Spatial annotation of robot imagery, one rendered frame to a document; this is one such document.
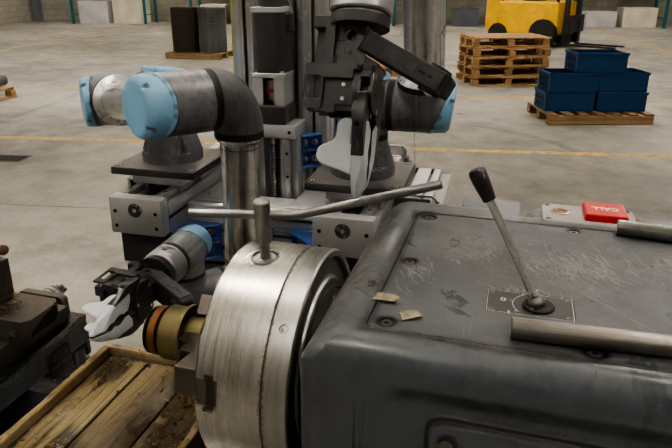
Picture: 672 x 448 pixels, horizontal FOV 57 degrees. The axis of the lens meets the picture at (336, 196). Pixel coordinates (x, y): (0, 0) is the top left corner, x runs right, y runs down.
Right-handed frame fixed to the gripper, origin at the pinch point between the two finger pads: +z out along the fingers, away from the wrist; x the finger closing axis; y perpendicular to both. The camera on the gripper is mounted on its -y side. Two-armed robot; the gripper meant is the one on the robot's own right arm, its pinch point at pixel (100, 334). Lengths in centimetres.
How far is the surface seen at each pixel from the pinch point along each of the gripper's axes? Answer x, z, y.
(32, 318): -6.9, -8.8, 21.4
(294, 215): 23.4, -2.5, -31.0
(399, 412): 11, 16, -49
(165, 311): 3.8, -3.6, -9.5
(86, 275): -120, -192, 164
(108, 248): -121, -228, 175
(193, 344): 3.8, 2.7, -17.7
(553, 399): 17, 17, -64
